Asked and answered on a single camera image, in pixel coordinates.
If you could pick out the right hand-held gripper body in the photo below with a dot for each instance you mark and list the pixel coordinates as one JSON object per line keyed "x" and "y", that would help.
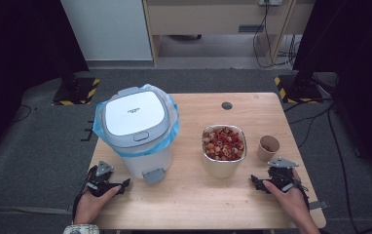
{"x": 281, "y": 175}

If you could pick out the person's right hand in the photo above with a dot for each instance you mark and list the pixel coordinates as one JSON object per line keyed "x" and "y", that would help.
{"x": 292, "y": 201}

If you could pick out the wall power socket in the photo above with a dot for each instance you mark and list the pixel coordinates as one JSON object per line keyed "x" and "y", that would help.
{"x": 270, "y": 2}

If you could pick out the white pedal trash can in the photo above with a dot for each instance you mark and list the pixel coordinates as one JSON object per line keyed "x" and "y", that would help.
{"x": 132, "y": 113}

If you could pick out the dark curtain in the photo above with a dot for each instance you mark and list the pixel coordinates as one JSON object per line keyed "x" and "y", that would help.
{"x": 353, "y": 48}
{"x": 18, "y": 48}

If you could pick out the person's left hand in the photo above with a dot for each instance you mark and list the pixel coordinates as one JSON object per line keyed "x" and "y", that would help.
{"x": 88, "y": 208}

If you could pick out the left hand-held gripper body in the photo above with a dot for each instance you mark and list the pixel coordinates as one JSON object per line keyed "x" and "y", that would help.
{"x": 104, "y": 169}

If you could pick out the striped stand base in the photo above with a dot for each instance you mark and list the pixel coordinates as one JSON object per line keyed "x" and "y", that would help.
{"x": 77, "y": 92}
{"x": 299, "y": 91}

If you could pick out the mixed pasta and red food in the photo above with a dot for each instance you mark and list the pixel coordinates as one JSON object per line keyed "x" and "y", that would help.
{"x": 223, "y": 143}

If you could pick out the grey tape strip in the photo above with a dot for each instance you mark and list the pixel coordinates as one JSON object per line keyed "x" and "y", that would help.
{"x": 318, "y": 205}

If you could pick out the dark round table grommet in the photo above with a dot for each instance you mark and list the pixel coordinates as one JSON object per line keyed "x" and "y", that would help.
{"x": 227, "y": 105}

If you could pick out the brown paper cup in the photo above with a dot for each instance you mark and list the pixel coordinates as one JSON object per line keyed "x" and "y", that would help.
{"x": 263, "y": 155}

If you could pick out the blue trash bag liner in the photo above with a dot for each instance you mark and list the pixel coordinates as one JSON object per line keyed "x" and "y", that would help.
{"x": 100, "y": 125}

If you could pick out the metal food container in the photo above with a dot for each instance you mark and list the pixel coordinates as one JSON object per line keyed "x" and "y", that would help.
{"x": 221, "y": 169}

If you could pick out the beige wooden cabinet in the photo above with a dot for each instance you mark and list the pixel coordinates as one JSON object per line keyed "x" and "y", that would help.
{"x": 206, "y": 16}

